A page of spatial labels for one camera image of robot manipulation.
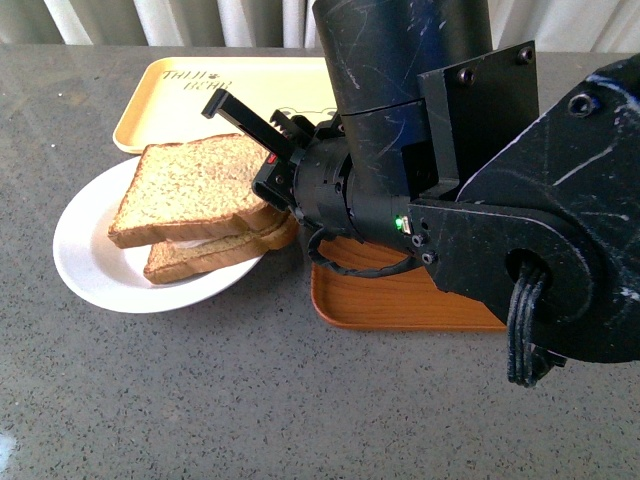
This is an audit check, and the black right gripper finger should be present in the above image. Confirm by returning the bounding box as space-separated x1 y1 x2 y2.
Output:
201 89 296 161
265 197 300 223

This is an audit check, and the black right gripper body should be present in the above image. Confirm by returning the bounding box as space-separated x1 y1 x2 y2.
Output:
252 115 362 240

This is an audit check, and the bread slice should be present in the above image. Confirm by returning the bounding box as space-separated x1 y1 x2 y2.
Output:
143 216 298 284
108 134 286 248

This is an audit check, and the white oval plate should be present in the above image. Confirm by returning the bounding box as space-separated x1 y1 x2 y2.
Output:
52 157 261 314

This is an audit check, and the yellow bear tray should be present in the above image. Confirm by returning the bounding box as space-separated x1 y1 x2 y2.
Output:
113 57 336 154

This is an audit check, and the brown wooden tray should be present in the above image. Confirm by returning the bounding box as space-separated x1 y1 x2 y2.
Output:
311 264 505 332

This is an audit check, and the grey white curtain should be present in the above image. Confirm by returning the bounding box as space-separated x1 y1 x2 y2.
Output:
1 0 639 53

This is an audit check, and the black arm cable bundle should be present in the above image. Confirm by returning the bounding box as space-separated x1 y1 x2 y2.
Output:
505 264 569 389

